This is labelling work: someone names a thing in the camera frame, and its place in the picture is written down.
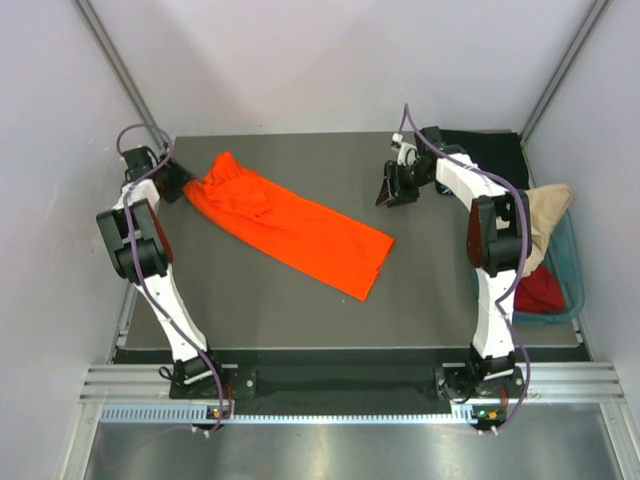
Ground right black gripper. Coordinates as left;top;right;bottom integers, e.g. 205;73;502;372
376;160;434;208

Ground orange t shirt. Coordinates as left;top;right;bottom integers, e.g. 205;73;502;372
183;152;395;301

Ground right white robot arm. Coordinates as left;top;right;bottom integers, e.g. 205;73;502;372
376;127;531;396

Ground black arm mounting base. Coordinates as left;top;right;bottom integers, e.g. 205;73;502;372
112;347;591;416

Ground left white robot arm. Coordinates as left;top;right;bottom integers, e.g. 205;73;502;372
96;146;227;397

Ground folded black t shirt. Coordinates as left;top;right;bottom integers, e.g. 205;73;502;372
441;130;529;190

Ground beige t shirt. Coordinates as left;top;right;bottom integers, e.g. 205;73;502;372
523;183;573;277

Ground red t shirt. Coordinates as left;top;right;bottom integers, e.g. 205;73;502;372
514;265;566;314

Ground teal plastic laundry basket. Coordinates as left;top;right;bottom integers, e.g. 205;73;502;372
513;211;585;325

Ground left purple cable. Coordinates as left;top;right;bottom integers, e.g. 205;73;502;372
97;123;234;466

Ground slotted grey cable duct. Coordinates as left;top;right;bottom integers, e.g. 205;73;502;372
99;403;498;426

